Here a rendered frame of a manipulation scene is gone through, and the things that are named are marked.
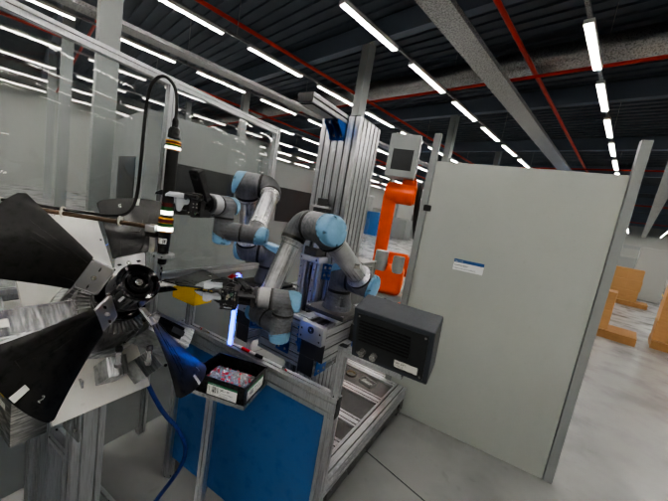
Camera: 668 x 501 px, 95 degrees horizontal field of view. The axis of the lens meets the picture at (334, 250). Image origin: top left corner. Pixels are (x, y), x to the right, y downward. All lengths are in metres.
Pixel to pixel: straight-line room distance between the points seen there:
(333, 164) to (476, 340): 1.60
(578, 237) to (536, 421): 1.24
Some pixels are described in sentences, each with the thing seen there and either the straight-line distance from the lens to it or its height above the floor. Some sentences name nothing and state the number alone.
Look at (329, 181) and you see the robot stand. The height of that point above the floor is 1.67.
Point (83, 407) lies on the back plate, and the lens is 1.23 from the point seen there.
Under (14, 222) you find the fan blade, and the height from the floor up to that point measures 1.36.
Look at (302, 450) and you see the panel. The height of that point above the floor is 0.58.
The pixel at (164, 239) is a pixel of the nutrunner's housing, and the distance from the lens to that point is 1.11.
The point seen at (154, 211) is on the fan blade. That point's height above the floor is 1.41.
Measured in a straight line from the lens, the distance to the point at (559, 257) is 2.42.
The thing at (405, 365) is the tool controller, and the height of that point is 1.09.
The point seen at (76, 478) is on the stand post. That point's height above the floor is 0.54.
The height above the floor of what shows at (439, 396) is 0.27.
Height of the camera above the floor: 1.53
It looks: 8 degrees down
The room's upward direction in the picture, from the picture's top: 10 degrees clockwise
